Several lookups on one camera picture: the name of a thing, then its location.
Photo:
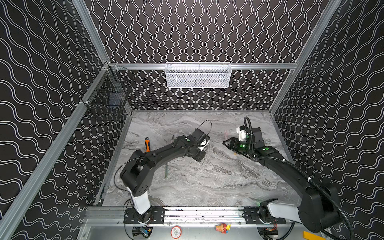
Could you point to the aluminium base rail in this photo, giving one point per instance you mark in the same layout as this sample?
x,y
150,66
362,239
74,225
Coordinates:
x,y
204,214

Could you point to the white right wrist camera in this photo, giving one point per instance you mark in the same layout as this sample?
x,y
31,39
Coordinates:
x,y
242,133

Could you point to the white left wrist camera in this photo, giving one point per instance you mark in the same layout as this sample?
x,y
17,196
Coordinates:
x,y
204,144

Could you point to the small red yellow toy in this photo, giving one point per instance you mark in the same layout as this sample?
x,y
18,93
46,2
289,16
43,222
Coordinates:
x,y
223,228

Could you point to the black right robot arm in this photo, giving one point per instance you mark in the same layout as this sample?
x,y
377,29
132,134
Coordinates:
x,y
320,203

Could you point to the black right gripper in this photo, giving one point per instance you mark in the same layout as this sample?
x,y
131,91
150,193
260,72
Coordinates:
x,y
233,144

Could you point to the yellow block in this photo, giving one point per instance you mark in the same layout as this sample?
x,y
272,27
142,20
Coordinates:
x,y
310,236

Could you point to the black wire mesh basket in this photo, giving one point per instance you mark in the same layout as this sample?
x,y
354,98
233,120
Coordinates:
x,y
108,100

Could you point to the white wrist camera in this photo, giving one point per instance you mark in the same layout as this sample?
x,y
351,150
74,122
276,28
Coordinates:
x,y
204,144
242,133

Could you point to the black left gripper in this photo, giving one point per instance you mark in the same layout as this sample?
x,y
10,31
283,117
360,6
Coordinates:
x,y
199,150

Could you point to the orange handled screwdriver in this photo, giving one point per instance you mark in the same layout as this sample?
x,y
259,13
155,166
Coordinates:
x,y
147,144

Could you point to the white wire mesh basket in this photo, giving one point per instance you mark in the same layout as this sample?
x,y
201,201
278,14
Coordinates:
x,y
195,75

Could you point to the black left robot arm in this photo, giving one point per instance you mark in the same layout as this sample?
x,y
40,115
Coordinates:
x,y
137,175

